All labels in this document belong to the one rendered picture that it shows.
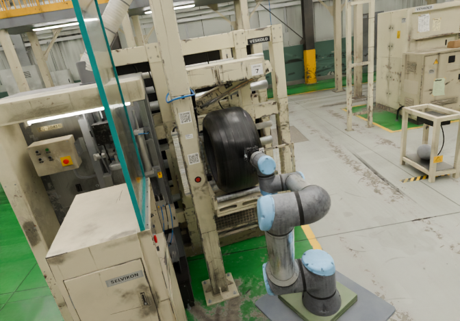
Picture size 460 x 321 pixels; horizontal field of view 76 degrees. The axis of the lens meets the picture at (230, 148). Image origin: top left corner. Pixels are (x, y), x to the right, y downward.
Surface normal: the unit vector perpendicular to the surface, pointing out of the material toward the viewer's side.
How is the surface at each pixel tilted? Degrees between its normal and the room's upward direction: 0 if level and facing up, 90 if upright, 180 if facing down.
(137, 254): 90
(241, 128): 45
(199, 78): 90
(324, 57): 90
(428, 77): 90
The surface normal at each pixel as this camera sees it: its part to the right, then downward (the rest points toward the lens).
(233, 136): 0.13, -0.29
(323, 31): 0.08, 0.33
